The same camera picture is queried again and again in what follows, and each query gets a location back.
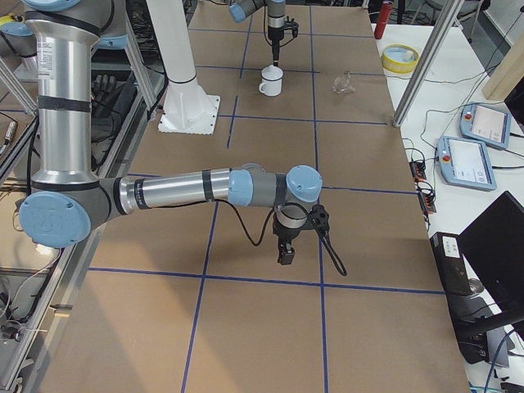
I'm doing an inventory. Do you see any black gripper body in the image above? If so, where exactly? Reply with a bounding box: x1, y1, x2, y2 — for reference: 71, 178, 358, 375
273, 220, 301, 247
268, 26, 284, 44

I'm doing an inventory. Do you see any clear glass funnel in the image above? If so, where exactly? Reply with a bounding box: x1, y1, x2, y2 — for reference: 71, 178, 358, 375
332, 71, 355, 94

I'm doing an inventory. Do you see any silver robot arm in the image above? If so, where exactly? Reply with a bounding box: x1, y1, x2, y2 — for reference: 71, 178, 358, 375
228, 0, 286, 66
19, 1, 323, 264

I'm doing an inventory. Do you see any white enamel mug blue rim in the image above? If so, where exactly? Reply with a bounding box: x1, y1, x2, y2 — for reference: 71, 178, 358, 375
259, 75, 282, 97

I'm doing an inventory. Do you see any red cylinder bottle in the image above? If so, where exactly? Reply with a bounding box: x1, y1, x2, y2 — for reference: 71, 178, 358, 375
373, 0, 394, 40

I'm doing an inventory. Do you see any yellow tape roll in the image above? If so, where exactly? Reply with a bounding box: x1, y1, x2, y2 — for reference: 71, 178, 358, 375
381, 44, 420, 74

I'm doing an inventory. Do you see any orange electronics board near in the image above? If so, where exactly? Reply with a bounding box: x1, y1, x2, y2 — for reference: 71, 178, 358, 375
418, 189, 436, 215

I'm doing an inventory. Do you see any orange electronics board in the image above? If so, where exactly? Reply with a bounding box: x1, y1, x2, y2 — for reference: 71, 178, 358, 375
418, 189, 436, 215
409, 161, 427, 181

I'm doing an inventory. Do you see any orange electronics board far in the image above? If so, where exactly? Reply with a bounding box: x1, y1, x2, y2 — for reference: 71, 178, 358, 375
409, 161, 427, 181

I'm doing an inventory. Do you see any black desktop computer box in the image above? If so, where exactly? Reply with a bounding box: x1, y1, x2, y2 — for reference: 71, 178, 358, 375
430, 232, 472, 296

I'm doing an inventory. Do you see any near teach pendant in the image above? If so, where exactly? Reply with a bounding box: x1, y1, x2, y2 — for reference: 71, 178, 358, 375
436, 136, 497, 191

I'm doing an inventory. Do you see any teach pendant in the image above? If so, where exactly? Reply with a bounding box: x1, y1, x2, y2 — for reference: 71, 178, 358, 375
459, 103, 511, 150
436, 136, 497, 191

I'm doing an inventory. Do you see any black computer monitor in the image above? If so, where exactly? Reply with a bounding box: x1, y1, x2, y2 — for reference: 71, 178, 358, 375
458, 191, 523, 337

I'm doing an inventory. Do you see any far teach pendant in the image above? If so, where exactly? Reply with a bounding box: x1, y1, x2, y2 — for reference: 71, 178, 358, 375
459, 103, 511, 150

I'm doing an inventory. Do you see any wooden plank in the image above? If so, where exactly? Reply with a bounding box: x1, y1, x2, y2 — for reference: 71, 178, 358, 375
482, 35, 524, 101

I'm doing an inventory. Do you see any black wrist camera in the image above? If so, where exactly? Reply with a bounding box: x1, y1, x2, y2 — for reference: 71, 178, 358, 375
284, 16, 299, 38
309, 204, 330, 237

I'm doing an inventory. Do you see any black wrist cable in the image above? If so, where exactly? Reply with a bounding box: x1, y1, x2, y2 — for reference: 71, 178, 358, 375
212, 198, 348, 277

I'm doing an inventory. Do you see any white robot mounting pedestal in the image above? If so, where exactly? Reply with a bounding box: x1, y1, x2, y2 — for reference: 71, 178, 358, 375
147, 0, 220, 135

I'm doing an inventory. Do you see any aluminium frame post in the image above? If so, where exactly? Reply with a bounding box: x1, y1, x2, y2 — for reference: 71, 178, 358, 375
392, 0, 464, 128

